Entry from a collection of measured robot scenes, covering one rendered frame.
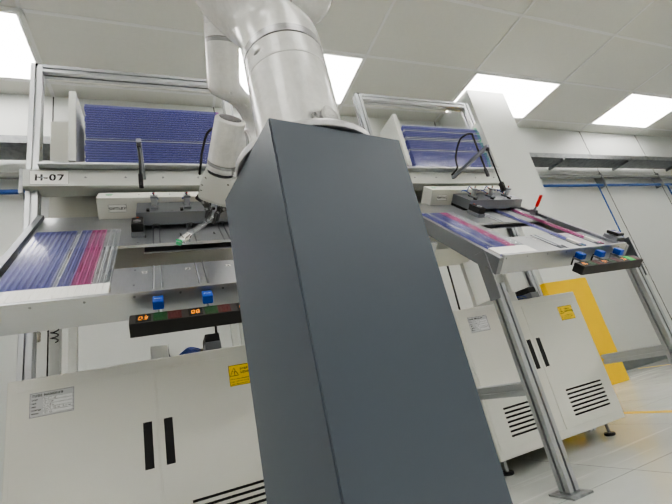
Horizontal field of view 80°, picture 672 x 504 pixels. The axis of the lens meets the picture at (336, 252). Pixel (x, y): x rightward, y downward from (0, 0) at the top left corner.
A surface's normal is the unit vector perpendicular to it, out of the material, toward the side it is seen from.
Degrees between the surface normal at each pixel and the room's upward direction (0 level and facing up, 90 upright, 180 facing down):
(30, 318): 133
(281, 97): 90
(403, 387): 90
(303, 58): 90
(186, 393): 90
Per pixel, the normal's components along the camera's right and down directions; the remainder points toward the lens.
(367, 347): 0.48, -0.39
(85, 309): 0.39, 0.36
